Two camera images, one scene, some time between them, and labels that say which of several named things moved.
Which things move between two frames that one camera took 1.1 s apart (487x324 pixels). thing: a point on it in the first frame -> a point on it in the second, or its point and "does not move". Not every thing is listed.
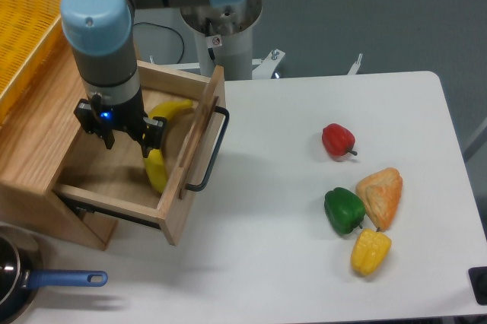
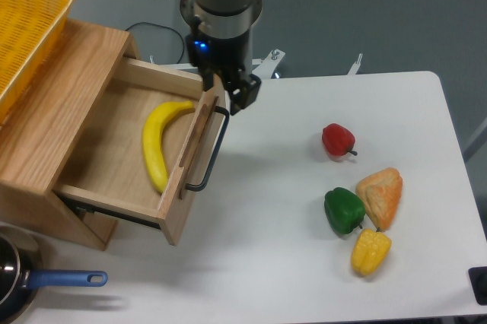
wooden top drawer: (118, 176) does not move
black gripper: (131, 115) -> (224, 56)
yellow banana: (154, 164) does not move
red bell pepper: (338, 140) does not move
